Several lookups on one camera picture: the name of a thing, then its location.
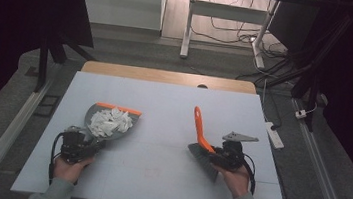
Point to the grey dustpan with orange edge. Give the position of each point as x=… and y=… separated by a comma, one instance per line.
x=110, y=106

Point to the white cabinet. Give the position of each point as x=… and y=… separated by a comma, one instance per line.
x=118, y=0

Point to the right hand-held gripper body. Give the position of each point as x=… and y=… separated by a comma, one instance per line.
x=233, y=153

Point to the wooden table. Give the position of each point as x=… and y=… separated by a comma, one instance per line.
x=150, y=74

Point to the aluminium floor rail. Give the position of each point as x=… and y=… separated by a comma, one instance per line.
x=9, y=134
x=323, y=176

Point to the person's left hand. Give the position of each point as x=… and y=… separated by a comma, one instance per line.
x=69, y=169

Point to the white desk frame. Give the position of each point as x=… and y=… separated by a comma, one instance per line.
x=228, y=12

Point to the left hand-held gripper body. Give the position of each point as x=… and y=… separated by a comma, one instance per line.
x=73, y=146

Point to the small white plug adapter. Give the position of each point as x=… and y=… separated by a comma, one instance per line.
x=300, y=114

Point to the pile of white paper scraps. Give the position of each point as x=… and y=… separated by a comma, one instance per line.
x=109, y=122

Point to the white power strip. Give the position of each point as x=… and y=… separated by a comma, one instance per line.
x=274, y=136

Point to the person's right hand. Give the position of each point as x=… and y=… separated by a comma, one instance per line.
x=239, y=182

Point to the pale grey foam board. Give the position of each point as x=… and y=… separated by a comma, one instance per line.
x=155, y=177

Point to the black metal stand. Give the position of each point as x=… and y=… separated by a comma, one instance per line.
x=313, y=91
x=43, y=64

